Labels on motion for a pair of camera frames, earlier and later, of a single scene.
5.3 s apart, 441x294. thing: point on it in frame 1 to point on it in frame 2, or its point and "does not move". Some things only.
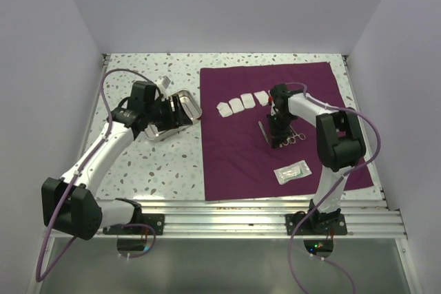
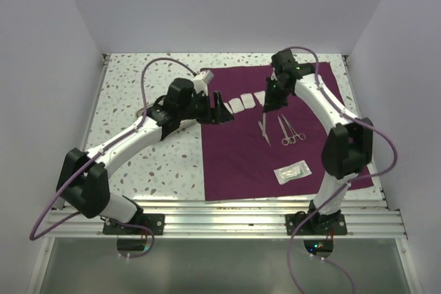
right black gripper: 278,136 to 271,104
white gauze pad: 262,97 does not move
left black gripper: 178,117 to 218,115
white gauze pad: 236,105 does not move
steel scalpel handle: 260,124 does not move
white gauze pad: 248,100 does not move
